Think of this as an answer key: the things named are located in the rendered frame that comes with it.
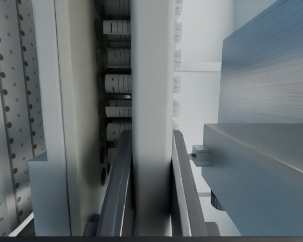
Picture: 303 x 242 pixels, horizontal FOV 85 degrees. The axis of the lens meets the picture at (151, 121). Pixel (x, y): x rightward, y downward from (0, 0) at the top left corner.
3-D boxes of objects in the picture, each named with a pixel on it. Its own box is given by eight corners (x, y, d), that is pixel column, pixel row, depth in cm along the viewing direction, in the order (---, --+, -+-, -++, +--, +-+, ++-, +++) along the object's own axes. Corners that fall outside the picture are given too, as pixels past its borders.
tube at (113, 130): (78, 121, 13) (176, 122, 13) (79, 138, 13) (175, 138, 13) (71, 124, 11) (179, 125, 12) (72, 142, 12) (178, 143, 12)
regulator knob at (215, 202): (214, 213, 26) (242, 212, 26) (215, 198, 25) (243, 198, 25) (207, 199, 29) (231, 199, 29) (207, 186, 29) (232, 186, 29)
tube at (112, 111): (77, 99, 12) (176, 100, 13) (78, 115, 13) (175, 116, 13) (69, 99, 11) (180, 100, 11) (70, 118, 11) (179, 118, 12)
